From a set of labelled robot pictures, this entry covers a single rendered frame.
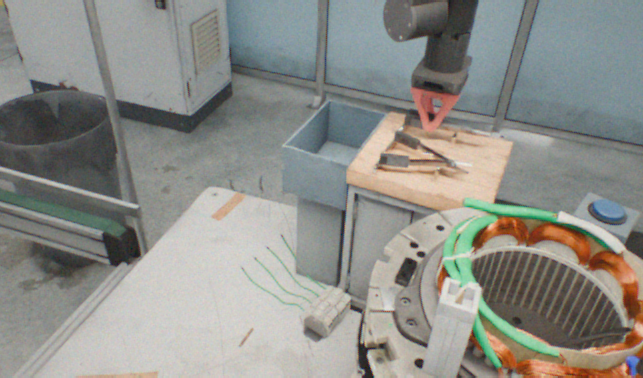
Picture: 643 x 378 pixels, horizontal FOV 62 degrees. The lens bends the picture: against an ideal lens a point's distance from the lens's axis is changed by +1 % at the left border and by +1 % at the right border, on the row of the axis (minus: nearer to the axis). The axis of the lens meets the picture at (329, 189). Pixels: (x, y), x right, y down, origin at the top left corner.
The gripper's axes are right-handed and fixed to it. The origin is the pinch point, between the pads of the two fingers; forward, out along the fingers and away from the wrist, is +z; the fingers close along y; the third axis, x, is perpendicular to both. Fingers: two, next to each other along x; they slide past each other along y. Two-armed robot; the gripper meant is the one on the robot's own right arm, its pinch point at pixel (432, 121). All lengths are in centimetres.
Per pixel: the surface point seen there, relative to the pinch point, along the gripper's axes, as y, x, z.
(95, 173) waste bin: -37, -114, 71
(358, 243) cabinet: 12.6, -5.7, 16.8
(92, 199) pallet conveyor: 9, -65, 32
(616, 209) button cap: 3.3, 27.3, 4.7
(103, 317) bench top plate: 32, -42, 32
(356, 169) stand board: 13.0, -7.1, 2.9
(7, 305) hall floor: -3, -131, 110
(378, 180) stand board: 13.7, -3.6, 3.2
